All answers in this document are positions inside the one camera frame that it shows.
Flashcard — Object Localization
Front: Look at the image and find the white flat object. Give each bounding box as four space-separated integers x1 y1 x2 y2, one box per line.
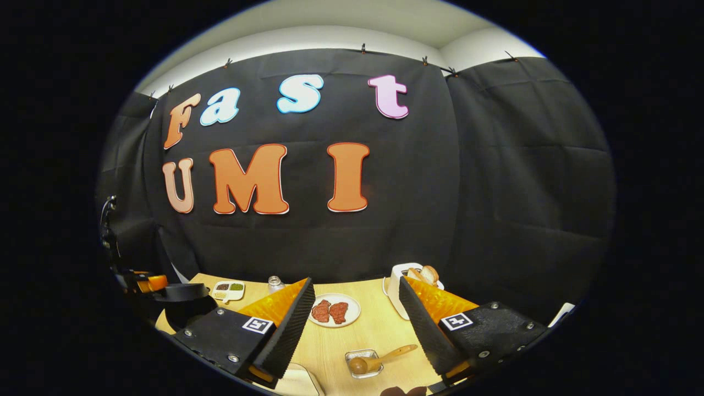
550 302 576 328

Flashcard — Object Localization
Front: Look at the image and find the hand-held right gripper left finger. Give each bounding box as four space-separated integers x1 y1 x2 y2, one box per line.
172 277 316 390

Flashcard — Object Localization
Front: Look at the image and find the wooden spoon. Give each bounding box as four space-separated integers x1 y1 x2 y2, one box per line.
349 344 419 376

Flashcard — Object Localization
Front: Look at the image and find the white round plate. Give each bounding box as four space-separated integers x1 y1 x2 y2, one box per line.
308 293 362 328

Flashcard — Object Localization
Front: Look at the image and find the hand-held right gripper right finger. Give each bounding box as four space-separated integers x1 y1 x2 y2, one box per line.
398 276 551 388

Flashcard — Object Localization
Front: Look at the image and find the black backdrop cloth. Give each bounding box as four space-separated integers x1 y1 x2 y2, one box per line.
98 48 615 331

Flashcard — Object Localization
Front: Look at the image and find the dark blue rice cooker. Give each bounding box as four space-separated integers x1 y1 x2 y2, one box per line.
154 282 218 333

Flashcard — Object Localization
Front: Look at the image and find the white toaster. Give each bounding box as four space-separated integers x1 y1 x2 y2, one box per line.
382 262 445 321

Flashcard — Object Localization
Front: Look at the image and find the clear glass chopstick holder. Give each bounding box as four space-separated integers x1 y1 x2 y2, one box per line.
345 349 384 380

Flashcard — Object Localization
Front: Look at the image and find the white divided dish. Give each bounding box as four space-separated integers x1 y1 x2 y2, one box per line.
211 281 246 303

